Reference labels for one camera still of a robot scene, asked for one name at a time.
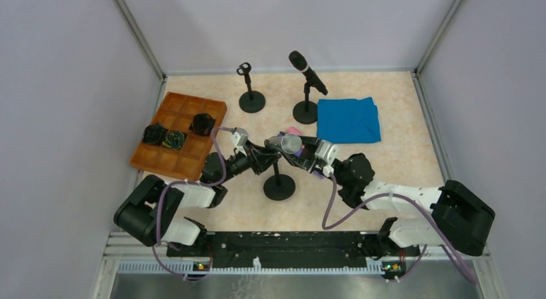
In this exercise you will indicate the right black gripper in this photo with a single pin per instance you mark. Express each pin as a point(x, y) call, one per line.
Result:
point(310, 153)

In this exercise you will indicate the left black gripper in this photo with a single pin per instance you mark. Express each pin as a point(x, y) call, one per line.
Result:
point(257, 159)

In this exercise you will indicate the silver grey microphone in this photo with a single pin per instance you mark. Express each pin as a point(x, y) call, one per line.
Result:
point(288, 143)

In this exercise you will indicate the black mic stand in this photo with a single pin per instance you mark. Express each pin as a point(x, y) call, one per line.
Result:
point(305, 112)
point(279, 186)
point(251, 101)

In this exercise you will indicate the black microphone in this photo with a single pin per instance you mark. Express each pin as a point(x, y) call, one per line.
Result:
point(300, 63)

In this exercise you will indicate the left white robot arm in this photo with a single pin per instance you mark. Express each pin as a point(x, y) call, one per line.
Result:
point(148, 213)

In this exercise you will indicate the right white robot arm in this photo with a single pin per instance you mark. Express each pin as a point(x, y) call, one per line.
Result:
point(450, 215)

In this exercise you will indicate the purple microphone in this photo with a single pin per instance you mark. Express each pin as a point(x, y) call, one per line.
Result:
point(318, 174)

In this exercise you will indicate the pink microphone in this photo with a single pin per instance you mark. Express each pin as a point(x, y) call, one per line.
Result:
point(293, 130)

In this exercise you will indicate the blue folded cloth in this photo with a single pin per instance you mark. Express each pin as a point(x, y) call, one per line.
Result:
point(348, 121)

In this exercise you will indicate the black bundle upper tray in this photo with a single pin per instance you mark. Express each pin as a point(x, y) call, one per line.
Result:
point(202, 124)

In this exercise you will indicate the green black bundle in tray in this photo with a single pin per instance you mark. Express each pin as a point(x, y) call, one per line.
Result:
point(174, 140)

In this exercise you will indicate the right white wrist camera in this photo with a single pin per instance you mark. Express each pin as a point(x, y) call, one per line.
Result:
point(325, 155)

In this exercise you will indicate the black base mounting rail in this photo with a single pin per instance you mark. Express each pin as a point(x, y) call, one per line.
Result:
point(288, 250)

